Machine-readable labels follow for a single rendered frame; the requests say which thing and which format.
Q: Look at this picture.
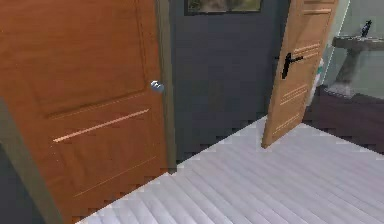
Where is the silver round door knob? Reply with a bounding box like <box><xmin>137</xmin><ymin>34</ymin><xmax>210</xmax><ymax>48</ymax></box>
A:
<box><xmin>150</xmin><ymin>80</ymin><xmax>165</xmax><ymax>94</ymax></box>

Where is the reddish brown wooden door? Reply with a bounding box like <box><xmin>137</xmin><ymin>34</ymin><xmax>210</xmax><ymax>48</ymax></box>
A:
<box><xmin>0</xmin><ymin>0</ymin><xmax>169</xmax><ymax>224</ymax></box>

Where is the light brown wooden door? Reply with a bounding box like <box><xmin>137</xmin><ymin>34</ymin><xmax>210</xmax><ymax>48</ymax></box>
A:
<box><xmin>261</xmin><ymin>0</ymin><xmax>340</xmax><ymax>149</ymax></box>

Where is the black faucet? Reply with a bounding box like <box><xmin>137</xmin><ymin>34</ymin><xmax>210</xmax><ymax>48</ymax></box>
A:
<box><xmin>361</xmin><ymin>19</ymin><xmax>373</xmax><ymax>38</ymax></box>

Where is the black lever door handle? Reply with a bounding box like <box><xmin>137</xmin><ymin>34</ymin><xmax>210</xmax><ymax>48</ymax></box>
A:
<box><xmin>281</xmin><ymin>52</ymin><xmax>304</xmax><ymax>80</ymax></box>

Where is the framed picture with dark frame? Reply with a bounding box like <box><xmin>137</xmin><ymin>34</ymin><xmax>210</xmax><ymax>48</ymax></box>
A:
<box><xmin>184</xmin><ymin>0</ymin><xmax>264</xmax><ymax>16</ymax></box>

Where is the grey stone pedestal sink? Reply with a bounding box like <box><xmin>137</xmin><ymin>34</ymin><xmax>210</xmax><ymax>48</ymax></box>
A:
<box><xmin>324</xmin><ymin>35</ymin><xmax>384</xmax><ymax>98</ymax></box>

